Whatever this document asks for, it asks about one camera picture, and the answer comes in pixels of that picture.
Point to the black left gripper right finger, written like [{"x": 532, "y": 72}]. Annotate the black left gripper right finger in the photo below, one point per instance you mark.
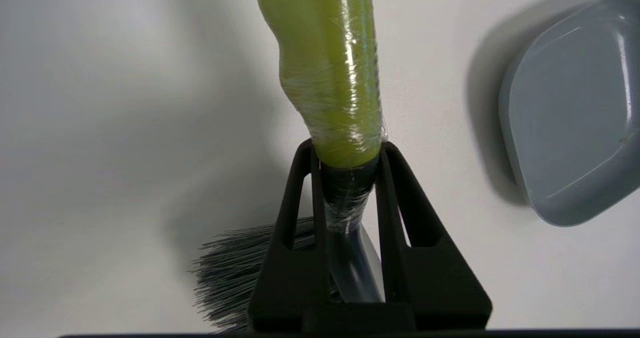
[{"x": 435, "y": 288}]

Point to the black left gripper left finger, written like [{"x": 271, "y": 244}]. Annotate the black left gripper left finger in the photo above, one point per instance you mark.
[{"x": 290, "y": 283}]

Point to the grey rounded plastic plate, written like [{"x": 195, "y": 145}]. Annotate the grey rounded plastic plate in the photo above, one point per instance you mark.
[{"x": 575, "y": 118}]

